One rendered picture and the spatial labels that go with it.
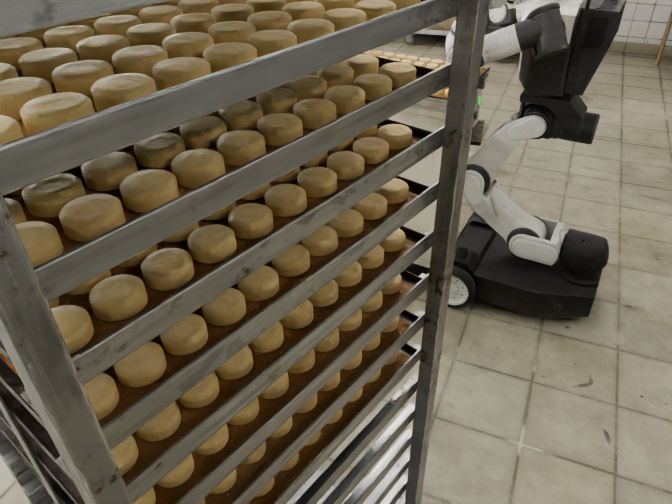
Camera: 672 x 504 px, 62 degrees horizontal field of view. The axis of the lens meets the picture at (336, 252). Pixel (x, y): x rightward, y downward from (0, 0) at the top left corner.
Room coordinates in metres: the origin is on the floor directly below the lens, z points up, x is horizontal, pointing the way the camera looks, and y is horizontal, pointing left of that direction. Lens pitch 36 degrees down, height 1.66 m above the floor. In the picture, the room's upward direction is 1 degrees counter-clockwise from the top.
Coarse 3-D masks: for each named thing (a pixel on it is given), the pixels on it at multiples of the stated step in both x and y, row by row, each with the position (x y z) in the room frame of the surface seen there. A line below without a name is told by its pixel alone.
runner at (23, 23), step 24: (0, 0) 0.34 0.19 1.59; (24, 0) 0.35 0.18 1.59; (48, 0) 0.36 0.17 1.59; (72, 0) 0.37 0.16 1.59; (96, 0) 0.38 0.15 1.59; (120, 0) 0.39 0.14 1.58; (144, 0) 0.41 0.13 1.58; (168, 0) 0.42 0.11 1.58; (0, 24) 0.33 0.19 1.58; (24, 24) 0.34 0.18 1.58; (48, 24) 0.36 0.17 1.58
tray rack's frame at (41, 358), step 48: (0, 192) 0.28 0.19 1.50; (0, 240) 0.27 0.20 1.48; (0, 288) 0.27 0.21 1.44; (0, 336) 0.28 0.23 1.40; (48, 336) 0.28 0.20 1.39; (48, 384) 0.27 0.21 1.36; (0, 432) 0.56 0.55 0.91; (48, 432) 0.28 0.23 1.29; (96, 432) 0.28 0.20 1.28; (48, 480) 0.41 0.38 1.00; (96, 480) 0.27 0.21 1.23
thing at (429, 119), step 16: (400, 112) 2.11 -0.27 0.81; (416, 112) 2.08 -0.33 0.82; (432, 112) 2.05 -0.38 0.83; (432, 128) 2.05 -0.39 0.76; (432, 160) 2.04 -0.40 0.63; (416, 176) 2.07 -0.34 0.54; (432, 176) 2.04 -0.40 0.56; (432, 208) 2.03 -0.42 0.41; (416, 224) 2.06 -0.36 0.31; (432, 224) 2.03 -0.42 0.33; (416, 272) 2.08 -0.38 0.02
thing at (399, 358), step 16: (400, 352) 0.76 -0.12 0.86; (384, 368) 0.72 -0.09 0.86; (368, 384) 0.68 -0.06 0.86; (352, 400) 0.64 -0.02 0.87; (368, 400) 0.65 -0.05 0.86; (336, 416) 0.60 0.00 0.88; (352, 416) 0.61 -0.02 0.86; (320, 432) 0.58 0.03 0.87; (336, 432) 0.58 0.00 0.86; (304, 448) 0.55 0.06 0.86; (320, 448) 0.55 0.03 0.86; (288, 464) 0.51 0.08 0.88; (304, 464) 0.52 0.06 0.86; (272, 480) 0.49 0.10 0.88; (288, 480) 0.49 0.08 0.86; (256, 496) 0.47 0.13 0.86; (272, 496) 0.47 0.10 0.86
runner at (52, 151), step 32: (448, 0) 0.73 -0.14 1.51; (352, 32) 0.58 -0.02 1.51; (384, 32) 0.63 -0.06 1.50; (256, 64) 0.48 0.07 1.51; (288, 64) 0.51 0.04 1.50; (320, 64) 0.55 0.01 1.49; (160, 96) 0.41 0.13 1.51; (192, 96) 0.43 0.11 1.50; (224, 96) 0.45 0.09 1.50; (64, 128) 0.35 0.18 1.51; (96, 128) 0.36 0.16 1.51; (128, 128) 0.38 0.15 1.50; (160, 128) 0.40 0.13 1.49; (0, 160) 0.31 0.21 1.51; (32, 160) 0.33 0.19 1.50; (64, 160) 0.34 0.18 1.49
